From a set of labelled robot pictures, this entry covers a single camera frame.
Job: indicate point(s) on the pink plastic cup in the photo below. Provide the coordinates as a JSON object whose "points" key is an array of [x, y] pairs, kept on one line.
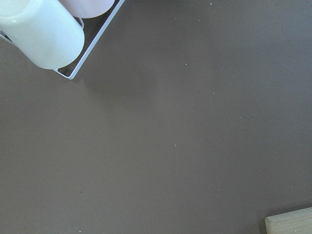
{"points": [[87, 8]]}

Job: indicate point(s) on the white plastic cup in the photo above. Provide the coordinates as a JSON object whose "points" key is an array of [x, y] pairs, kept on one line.
{"points": [[43, 30]]}

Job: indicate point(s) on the wooden cutting board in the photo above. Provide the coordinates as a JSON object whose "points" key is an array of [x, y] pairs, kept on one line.
{"points": [[295, 222]]}

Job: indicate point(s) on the white wire cup rack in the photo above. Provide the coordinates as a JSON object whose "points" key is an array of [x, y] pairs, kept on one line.
{"points": [[93, 29]]}

